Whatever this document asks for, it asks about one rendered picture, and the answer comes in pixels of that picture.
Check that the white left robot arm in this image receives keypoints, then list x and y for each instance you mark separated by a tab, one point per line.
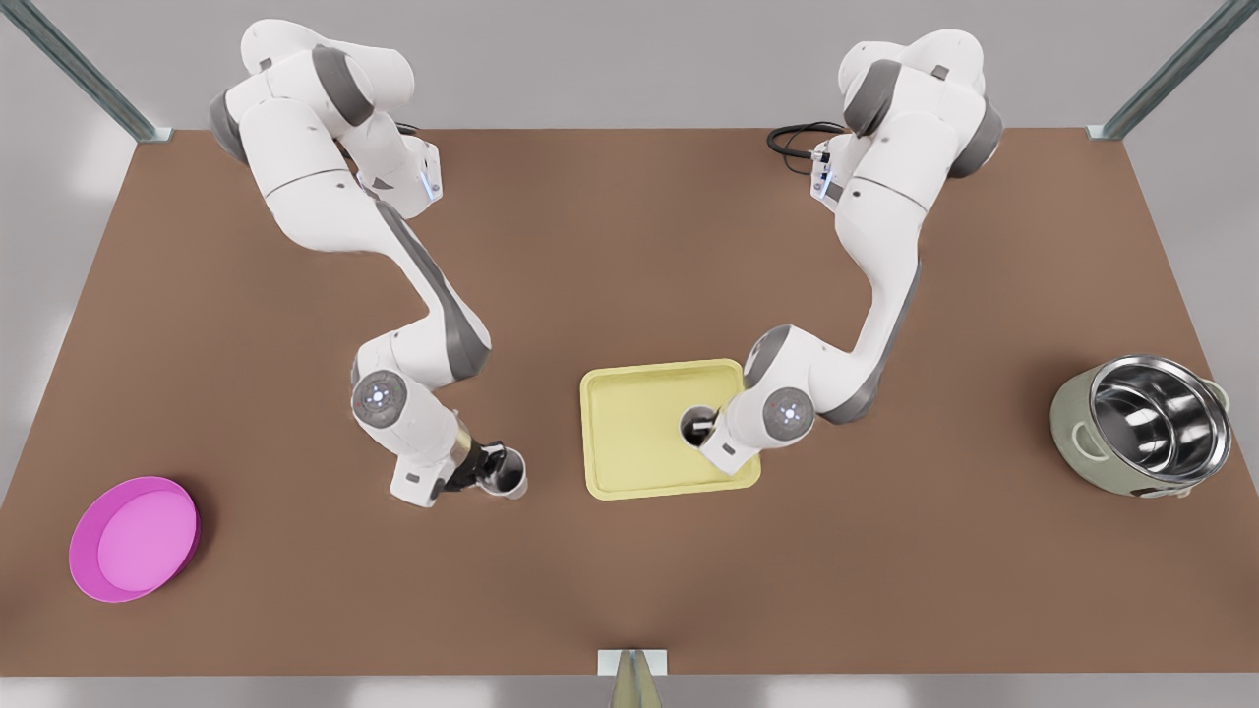
890	226

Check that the white IKEA cup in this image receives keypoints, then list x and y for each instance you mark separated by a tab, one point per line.
690	413
515	479

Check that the yellow square tray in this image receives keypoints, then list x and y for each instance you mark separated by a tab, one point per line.
629	433

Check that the silver frame post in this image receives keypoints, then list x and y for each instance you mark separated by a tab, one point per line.
1170	71
631	678
84	71

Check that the pink round bowl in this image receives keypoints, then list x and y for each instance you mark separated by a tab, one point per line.
133	539

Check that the green pot with steel interior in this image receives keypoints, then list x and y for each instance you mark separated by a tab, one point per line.
1146	423

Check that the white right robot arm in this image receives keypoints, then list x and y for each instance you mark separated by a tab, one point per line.
315	187

